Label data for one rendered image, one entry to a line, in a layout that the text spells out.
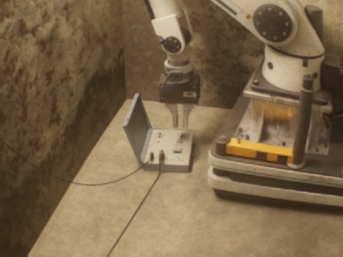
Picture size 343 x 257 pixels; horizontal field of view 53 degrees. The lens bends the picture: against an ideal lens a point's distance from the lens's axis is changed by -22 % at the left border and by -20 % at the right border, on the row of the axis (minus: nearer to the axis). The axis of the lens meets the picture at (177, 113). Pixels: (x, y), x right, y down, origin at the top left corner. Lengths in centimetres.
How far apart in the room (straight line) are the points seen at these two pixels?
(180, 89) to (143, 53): 76
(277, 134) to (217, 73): 96
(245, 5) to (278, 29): 20
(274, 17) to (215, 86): 129
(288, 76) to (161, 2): 79
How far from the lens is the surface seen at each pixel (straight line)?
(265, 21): 194
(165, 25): 226
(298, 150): 199
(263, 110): 216
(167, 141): 268
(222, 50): 293
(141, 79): 320
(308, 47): 210
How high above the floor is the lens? 158
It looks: 31 degrees down
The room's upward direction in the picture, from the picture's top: 2 degrees counter-clockwise
